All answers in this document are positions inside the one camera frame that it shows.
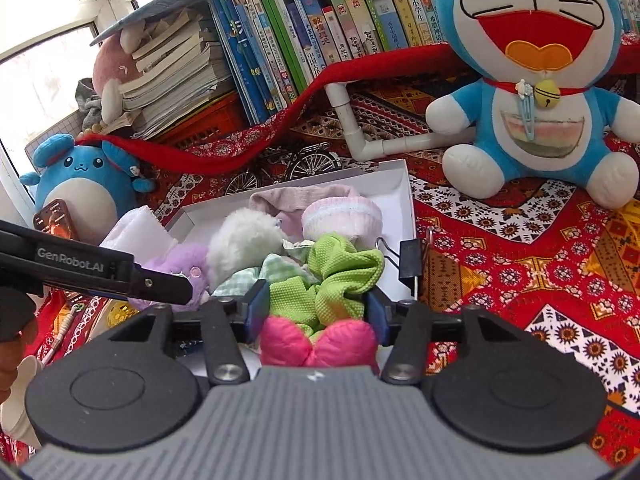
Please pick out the gold sequin bow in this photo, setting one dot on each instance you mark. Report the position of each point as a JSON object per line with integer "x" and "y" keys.
{"x": 119, "y": 311}

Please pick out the person's left hand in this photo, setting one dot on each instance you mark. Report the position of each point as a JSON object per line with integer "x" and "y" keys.
{"x": 11, "y": 354}

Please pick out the white fluffy plush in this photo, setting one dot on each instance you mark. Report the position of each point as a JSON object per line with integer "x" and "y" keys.
{"x": 245, "y": 239}

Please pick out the pink padded bow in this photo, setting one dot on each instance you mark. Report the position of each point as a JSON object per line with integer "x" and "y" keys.
{"x": 344, "y": 343}

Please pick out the purple plush toy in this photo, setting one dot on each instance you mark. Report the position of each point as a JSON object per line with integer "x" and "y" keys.
{"x": 188, "y": 261}

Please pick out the pink plush toy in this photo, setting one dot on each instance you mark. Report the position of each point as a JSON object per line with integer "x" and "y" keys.
{"x": 115, "y": 66}

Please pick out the red scarf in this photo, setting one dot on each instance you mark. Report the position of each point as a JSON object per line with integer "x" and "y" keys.
{"x": 249, "y": 143}

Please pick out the white shallow cardboard box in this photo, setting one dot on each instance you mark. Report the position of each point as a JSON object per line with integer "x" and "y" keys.
{"x": 387, "y": 185}

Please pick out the smartphone with red case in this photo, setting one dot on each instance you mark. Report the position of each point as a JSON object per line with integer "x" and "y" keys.
{"x": 54, "y": 219}

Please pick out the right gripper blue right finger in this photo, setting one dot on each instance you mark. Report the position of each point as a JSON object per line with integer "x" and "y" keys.
{"x": 379, "y": 312}

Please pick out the lime green cloth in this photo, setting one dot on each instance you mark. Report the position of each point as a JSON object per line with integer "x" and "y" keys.
{"x": 343, "y": 275}

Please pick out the black binder clip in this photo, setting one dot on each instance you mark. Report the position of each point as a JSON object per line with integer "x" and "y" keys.
{"x": 407, "y": 260}

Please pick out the red plastic crate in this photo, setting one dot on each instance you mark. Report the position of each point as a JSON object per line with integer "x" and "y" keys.
{"x": 209, "y": 122}

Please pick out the blue round plush toy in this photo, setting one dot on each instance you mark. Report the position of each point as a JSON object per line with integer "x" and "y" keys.
{"x": 98, "y": 183}

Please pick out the patterned red tablecloth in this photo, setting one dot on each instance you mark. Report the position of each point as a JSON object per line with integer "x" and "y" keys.
{"x": 539, "y": 253}

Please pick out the Doraemon plush toy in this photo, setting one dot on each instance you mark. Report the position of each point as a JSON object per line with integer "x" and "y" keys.
{"x": 536, "y": 107}

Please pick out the grey plush toy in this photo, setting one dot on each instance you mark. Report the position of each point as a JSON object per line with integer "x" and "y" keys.
{"x": 89, "y": 106}

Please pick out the row of upright books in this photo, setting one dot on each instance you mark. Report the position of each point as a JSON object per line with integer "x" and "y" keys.
{"x": 286, "y": 44}

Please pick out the white foam block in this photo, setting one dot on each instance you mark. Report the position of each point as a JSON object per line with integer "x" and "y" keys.
{"x": 140, "y": 233}

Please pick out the green floral cloth hat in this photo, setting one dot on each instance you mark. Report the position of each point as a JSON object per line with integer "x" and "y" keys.
{"x": 275, "y": 269}

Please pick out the stack of grey books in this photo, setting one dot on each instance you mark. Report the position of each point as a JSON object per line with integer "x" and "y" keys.
{"x": 181, "y": 66}

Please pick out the pink towel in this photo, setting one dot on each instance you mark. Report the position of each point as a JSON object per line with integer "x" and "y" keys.
{"x": 308, "y": 212}

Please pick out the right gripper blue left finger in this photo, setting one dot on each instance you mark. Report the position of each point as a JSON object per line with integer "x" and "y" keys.
{"x": 257, "y": 301}

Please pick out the white paper cup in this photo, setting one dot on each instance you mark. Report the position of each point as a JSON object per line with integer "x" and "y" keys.
{"x": 14, "y": 420}

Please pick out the miniature metal bicycle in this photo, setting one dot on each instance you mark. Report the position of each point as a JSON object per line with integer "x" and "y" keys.
{"x": 277, "y": 165}

